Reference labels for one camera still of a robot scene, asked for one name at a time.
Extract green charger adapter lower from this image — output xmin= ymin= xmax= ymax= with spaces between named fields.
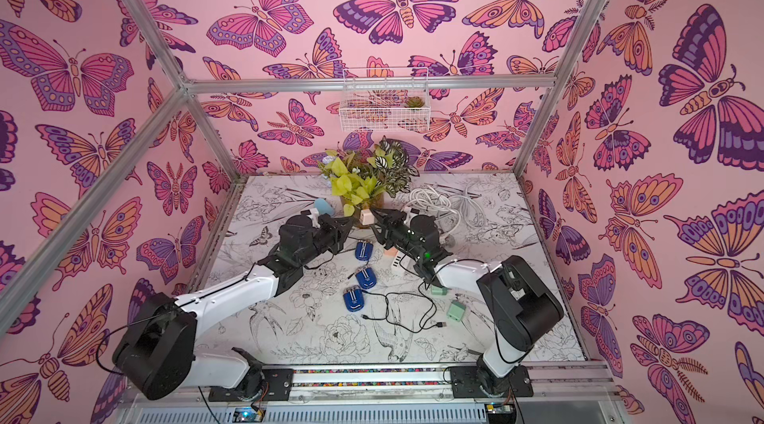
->
xmin=447 ymin=301 xmax=468 ymax=323

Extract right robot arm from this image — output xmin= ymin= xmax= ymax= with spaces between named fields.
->
xmin=371 ymin=208 xmax=564 ymax=396

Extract white power strip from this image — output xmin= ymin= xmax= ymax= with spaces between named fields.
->
xmin=391 ymin=253 xmax=412 ymax=276

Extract white coiled power cord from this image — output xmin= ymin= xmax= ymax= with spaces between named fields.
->
xmin=402 ymin=183 xmax=473 ymax=240

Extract black usb cable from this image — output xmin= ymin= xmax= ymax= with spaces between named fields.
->
xmin=342 ymin=226 xmax=440 ymax=330
xmin=362 ymin=289 xmax=448 ymax=340

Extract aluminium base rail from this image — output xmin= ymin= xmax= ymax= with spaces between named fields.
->
xmin=111 ymin=362 xmax=630 ymax=423

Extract white wire basket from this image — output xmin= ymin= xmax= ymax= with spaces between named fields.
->
xmin=336 ymin=66 xmax=432 ymax=134

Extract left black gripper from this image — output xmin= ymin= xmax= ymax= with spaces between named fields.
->
xmin=297 ymin=216 xmax=355 ymax=271

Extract green charger adapter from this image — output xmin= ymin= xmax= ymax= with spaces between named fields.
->
xmin=430 ymin=285 xmax=449 ymax=296
xmin=447 ymin=301 xmax=468 ymax=323

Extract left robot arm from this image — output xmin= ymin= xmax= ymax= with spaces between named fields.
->
xmin=113 ymin=214 xmax=354 ymax=400

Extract potted green plant glass vase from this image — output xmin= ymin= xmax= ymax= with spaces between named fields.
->
xmin=318 ymin=137 xmax=419 ymax=218

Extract green charger adapter upper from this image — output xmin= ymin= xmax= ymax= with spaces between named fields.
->
xmin=430 ymin=285 xmax=449 ymax=296

